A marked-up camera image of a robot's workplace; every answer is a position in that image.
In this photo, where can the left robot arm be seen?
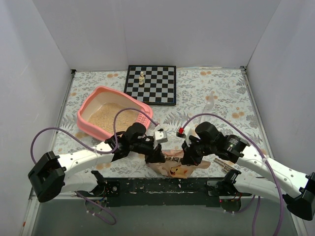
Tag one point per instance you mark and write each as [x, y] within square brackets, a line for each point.
[53, 174]

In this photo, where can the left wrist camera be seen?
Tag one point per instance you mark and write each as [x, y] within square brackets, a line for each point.
[160, 136]

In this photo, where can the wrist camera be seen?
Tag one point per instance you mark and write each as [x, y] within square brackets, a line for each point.
[185, 133]
[160, 136]

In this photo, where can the pink litter box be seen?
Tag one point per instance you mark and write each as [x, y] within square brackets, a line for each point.
[102, 95]

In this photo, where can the wooden piano shaped ornament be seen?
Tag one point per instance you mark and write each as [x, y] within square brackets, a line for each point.
[224, 167]

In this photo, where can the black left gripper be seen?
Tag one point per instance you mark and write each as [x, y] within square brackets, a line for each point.
[152, 152]

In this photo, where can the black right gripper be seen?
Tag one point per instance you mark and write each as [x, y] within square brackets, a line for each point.
[190, 152]

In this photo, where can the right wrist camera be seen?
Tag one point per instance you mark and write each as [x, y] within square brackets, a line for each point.
[185, 133]

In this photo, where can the peach cat litter bag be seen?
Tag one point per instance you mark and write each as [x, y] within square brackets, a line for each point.
[172, 167]

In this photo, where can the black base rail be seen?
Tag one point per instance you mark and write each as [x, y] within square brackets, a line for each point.
[199, 191]

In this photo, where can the black white chessboard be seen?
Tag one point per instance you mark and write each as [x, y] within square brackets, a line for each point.
[159, 87]

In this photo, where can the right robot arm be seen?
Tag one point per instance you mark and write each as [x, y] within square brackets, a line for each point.
[279, 183]

